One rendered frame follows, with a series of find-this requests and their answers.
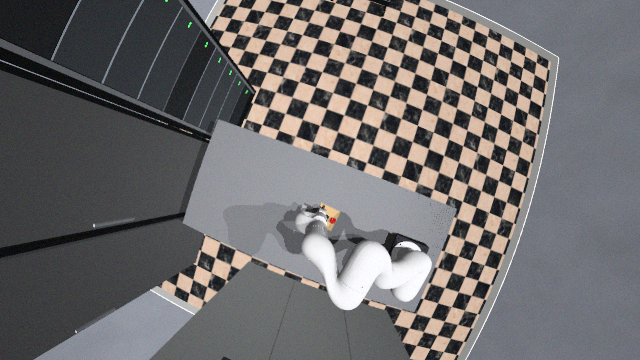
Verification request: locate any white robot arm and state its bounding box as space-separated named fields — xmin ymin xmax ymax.
xmin=295 ymin=204 xmax=432 ymax=310

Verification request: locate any tan mat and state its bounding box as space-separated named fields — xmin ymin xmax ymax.
xmin=317 ymin=202 xmax=341 ymax=231

